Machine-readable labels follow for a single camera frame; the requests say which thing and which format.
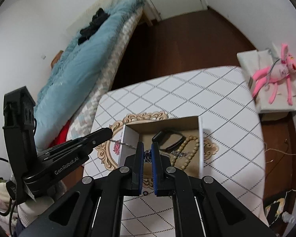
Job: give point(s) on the black cloth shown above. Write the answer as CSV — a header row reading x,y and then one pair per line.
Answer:
x,y
93,24

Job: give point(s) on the pink plush toy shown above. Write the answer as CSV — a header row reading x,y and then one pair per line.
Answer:
x,y
281,70

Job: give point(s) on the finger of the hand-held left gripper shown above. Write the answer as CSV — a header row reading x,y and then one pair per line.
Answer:
x,y
98,135

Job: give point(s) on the ornate beige placemat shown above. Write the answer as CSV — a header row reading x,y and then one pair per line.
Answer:
x,y
118,126

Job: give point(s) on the white checked tablecloth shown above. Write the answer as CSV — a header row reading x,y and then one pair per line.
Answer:
x,y
187,91

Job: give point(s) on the white cardboard box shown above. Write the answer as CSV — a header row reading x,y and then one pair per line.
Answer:
x,y
162,126

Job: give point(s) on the black smart band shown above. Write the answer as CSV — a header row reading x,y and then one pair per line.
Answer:
x,y
159,136

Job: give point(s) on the bed with patterned sheet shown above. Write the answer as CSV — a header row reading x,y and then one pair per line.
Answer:
x,y
118,51

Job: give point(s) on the red cloth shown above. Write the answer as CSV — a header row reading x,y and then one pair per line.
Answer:
x,y
63,135

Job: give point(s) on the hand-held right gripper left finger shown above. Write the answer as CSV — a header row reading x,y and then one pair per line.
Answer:
x,y
140,167

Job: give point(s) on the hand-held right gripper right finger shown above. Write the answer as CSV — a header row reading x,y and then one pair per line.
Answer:
x,y
155,167

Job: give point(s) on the black and yellow bag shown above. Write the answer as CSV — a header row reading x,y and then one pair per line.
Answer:
x,y
273,207

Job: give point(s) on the light blue fluffy blanket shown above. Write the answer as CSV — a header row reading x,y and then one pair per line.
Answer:
x,y
83,61

